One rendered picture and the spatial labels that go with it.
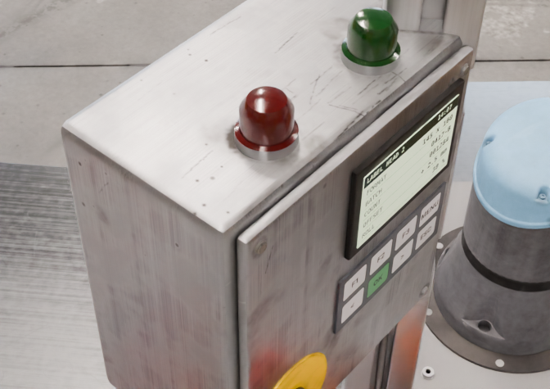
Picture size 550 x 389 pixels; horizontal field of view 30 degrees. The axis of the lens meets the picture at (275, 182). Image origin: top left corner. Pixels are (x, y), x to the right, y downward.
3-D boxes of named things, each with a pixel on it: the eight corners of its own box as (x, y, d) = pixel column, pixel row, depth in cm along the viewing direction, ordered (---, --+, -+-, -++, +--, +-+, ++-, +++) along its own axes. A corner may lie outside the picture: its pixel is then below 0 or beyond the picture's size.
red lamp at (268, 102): (221, 140, 41) (219, 97, 40) (263, 108, 43) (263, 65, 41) (269, 170, 40) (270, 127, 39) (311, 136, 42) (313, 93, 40)
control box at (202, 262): (104, 382, 56) (54, 122, 42) (303, 210, 65) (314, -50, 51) (243, 495, 51) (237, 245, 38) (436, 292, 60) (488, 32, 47)
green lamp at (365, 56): (328, 58, 45) (331, 15, 44) (364, 31, 47) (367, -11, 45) (376, 83, 44) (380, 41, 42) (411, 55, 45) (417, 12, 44)
